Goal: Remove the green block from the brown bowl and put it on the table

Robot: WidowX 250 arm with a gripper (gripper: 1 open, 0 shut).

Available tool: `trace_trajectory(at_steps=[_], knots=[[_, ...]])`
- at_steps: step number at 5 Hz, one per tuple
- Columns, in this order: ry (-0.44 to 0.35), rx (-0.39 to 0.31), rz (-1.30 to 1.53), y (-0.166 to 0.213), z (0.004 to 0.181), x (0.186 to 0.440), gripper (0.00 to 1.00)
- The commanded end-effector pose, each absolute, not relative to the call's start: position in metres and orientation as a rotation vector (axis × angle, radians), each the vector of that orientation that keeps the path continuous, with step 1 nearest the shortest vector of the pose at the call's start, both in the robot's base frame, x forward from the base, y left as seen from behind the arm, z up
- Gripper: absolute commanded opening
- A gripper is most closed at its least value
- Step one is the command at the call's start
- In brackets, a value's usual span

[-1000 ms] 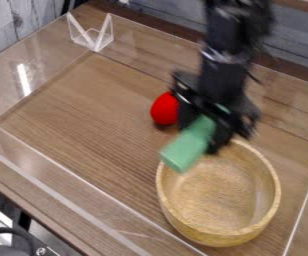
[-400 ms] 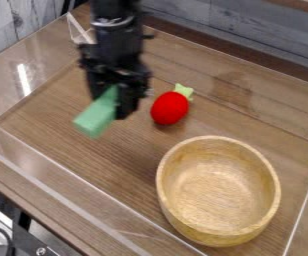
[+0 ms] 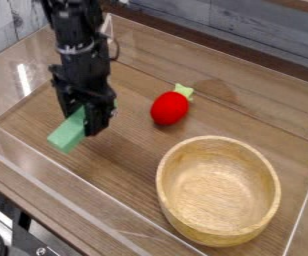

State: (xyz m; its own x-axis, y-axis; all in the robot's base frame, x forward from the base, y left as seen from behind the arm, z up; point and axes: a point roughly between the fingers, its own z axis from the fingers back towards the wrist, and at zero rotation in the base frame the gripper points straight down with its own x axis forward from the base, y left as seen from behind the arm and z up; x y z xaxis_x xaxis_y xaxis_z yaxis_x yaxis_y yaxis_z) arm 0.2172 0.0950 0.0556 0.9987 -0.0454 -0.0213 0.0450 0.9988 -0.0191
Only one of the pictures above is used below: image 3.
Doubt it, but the clear acrylic wall panel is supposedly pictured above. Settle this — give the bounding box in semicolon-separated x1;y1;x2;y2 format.
0;128;206;256

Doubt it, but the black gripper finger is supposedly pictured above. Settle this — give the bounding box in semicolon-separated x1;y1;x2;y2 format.
54;82;82;118
85;103;115;136

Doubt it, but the red plush strawberry toy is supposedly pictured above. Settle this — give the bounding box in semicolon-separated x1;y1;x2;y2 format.
150;83;194;125

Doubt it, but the green rectangular block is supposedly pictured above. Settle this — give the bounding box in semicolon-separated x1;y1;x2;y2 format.
47;107;87;153

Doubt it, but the light wooden bowl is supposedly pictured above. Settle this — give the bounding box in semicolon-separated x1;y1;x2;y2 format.
156;136;281;247

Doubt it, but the black metal table frame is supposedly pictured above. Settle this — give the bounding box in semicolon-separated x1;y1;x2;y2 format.
9;211;65;256

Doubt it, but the clear acrylic corner bracket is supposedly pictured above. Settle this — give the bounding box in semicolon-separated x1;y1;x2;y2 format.
99;13;114;44

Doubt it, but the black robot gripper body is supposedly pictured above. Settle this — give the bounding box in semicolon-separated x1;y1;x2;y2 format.
49;40;115;106

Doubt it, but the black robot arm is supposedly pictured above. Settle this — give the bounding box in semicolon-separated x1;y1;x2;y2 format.
41;0;121;136

